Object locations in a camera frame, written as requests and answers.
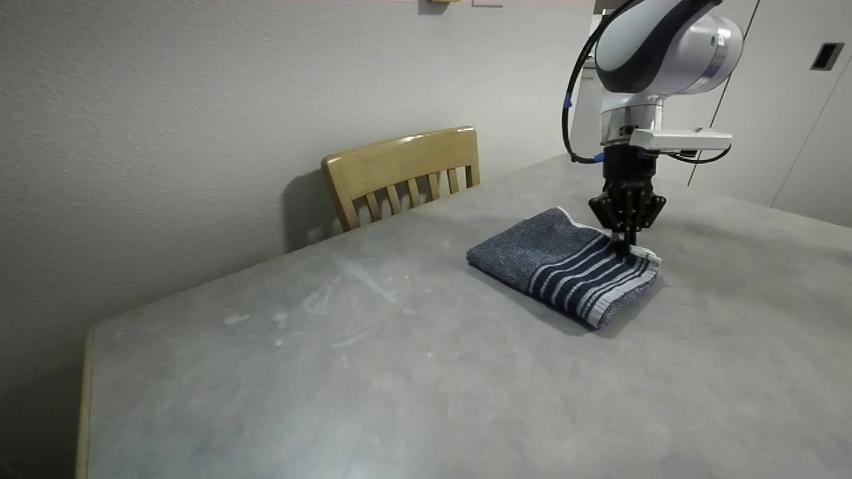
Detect black camera cable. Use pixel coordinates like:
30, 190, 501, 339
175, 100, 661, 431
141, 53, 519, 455
667, 145, 734, 169

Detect black recessed door handle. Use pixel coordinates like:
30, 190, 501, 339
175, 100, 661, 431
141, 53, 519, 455
806, 41, 846, 74

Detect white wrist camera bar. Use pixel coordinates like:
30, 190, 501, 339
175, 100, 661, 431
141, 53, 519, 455
629, 126, 738, 158

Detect tall white cabinet doors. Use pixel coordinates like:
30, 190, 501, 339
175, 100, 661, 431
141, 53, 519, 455
655, 0, 852, 229

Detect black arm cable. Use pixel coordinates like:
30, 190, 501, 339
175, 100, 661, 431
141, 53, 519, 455
560, 0, 641, 169

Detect white low counter cabinet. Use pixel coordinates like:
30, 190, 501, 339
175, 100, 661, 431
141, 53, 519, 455
567, 61, 615, 172

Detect wooden slat-back chair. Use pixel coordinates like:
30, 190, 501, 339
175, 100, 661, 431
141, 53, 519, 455
319, 124, 484, 234

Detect blue striped cloth towel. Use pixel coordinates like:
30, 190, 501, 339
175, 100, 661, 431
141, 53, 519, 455
464, 206, 667, 333

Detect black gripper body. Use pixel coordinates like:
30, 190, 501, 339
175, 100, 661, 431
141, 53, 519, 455
589, 145, 668, 237

